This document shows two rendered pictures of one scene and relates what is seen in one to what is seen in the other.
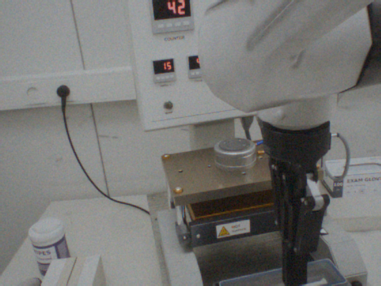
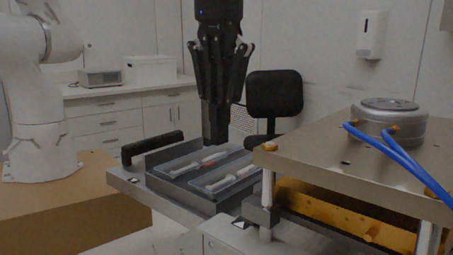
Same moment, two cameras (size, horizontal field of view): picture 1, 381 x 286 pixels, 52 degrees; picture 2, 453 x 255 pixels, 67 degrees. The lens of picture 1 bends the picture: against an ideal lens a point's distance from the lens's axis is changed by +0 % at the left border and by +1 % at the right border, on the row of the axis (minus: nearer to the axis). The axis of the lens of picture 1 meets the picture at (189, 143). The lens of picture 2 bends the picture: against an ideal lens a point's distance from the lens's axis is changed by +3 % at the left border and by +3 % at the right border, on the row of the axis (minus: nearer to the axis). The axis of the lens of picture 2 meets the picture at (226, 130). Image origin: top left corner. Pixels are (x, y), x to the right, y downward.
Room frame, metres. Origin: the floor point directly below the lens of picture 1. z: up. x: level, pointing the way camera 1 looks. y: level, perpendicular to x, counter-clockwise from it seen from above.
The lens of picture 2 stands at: (0.85, -0.47, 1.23)
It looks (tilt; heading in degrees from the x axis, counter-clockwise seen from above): 17 degrees down; 140
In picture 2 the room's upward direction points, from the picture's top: straight up
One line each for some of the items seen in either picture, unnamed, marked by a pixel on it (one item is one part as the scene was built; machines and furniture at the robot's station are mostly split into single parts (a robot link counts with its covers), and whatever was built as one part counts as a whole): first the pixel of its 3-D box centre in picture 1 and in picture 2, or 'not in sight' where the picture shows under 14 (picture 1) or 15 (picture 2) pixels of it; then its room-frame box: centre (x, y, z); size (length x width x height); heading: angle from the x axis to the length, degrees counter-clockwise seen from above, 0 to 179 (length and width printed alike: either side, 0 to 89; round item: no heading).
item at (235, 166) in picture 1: (240, 165); (405, 168); (0.71, -0.10, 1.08); 0.31 x 0.24 x 0.13; 99
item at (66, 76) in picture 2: not in sight; (116, 73); (-2.30, 0.81, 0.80); 1.29 x 0.04 x 0.10; 87
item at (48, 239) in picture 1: (51, 247); not in sight; (0.87, 0.39, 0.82); 0.09 x 0.09 x 0.15
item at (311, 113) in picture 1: (304, 91); not in sight; (0.44, -0.14, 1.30); 0.13 x 0.12 x 0.05; 98
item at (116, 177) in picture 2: not in sight; (201, 172); (0.38, -0.13, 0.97); 0.30 x 0.22 x 0.08; 9
